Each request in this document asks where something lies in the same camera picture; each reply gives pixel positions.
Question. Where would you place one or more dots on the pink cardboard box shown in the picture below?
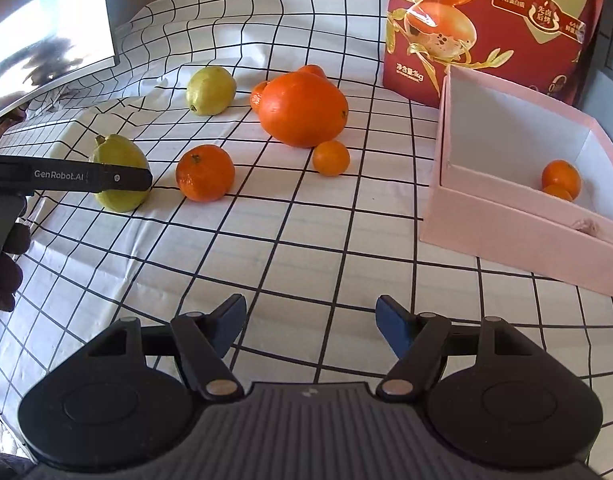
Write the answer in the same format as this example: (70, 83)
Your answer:
(486, 220)

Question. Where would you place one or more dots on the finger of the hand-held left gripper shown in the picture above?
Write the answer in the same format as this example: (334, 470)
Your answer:
(86, 176)

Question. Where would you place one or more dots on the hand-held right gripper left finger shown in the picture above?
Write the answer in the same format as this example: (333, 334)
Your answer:
(230, 322)

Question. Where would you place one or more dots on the person's left hand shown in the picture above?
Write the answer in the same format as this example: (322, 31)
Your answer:
(10, 280)

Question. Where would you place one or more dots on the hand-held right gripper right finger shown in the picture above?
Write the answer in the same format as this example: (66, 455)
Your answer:
(391, 327)

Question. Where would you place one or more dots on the small mandarin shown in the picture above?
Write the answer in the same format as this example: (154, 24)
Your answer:
(562, 172)
(257, 97)
(331, 158)
(311, 70)
(557, 193)

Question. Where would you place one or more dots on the white black-checked cloth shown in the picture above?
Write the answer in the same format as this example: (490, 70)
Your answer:
(286, 240)

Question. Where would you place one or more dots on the yellow-green lemon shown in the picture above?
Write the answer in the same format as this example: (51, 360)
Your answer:
(211, 91)

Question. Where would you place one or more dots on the black computer monitor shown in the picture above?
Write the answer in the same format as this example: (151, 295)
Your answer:
(46, 35)

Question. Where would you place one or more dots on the red fruit gift box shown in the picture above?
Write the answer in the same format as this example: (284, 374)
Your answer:
(516, 65)

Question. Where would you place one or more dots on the medium mandarin with green stem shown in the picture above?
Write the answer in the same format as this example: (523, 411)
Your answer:
(205, 174)

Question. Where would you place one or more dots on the yellow-green pear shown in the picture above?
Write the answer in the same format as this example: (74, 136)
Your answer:
(121, 151)

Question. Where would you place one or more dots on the large orange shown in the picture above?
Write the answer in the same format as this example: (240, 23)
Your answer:
(302, 110)

